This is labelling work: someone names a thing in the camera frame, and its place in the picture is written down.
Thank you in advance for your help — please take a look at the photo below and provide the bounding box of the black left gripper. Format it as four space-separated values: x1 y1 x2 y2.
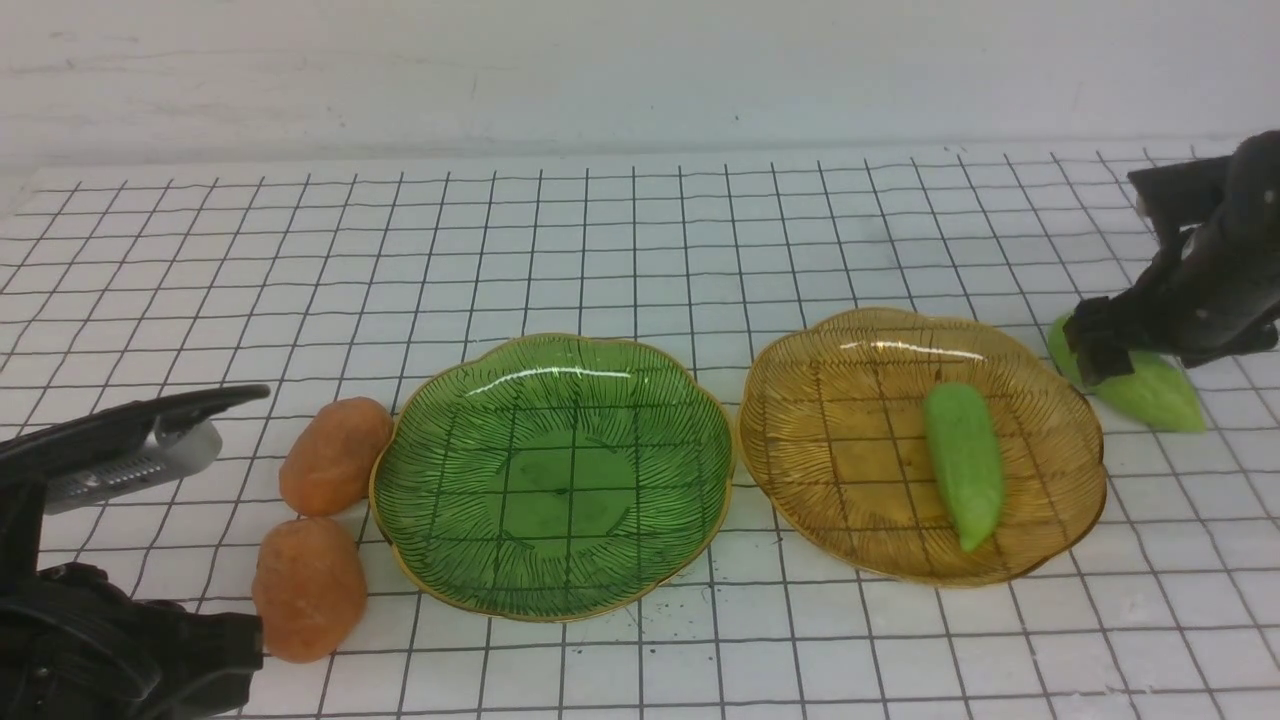
1 486 264 719

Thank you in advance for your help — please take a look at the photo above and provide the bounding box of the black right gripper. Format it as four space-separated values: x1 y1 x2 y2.
1064 129 1279 386

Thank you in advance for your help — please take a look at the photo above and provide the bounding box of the green cucumber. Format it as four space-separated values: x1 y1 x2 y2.
1047 314 1207 434
923 382 1006 553

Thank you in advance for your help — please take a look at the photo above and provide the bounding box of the orange potato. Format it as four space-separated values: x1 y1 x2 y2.
278 397 394 518
251 518 369 664

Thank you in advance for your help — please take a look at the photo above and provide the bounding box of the amber glass plate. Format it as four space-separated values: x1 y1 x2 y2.
739 307 1108 587

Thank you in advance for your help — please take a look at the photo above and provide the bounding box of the green glass plate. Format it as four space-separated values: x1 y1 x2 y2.
367 333 736 623

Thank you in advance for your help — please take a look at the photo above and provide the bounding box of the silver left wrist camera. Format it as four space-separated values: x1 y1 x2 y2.
1 384 271 515

